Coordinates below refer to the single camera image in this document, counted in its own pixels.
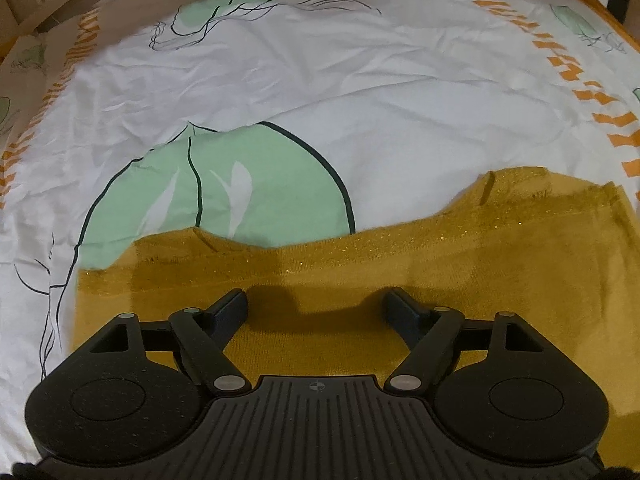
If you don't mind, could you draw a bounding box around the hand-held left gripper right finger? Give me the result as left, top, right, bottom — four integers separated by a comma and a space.
382, 286, 551, 392

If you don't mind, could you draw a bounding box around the mustard yellow knit sweater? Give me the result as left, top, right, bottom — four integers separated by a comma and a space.
72, 166, 640, 466

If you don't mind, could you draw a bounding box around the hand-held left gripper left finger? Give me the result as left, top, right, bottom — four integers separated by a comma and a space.
87, 288, 253, 393

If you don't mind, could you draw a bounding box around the white leaf-print bed sheet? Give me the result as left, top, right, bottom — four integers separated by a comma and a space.
0, 0, 640, 471

